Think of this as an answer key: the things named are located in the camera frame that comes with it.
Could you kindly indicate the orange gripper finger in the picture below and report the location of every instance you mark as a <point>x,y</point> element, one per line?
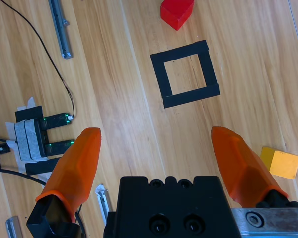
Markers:
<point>74,168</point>
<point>241,168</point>

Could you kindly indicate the yellow wooden block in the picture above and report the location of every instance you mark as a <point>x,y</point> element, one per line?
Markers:
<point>283,163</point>

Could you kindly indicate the red wooden block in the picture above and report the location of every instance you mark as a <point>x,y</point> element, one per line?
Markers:
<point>176,12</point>

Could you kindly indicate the black USB dongle green light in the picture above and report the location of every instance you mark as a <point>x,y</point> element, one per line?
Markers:
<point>58,146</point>
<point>55,120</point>

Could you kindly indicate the black tape piece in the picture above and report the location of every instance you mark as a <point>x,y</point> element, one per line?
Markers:
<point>39,166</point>
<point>27,113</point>

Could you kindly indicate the black tape square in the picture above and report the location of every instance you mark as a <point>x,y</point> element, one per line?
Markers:
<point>159,74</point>

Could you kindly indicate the aluminium rail with taped end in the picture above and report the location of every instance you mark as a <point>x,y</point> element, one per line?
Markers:
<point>104,205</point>

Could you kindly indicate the long aluminium rail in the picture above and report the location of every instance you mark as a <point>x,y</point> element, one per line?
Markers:
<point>60,29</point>

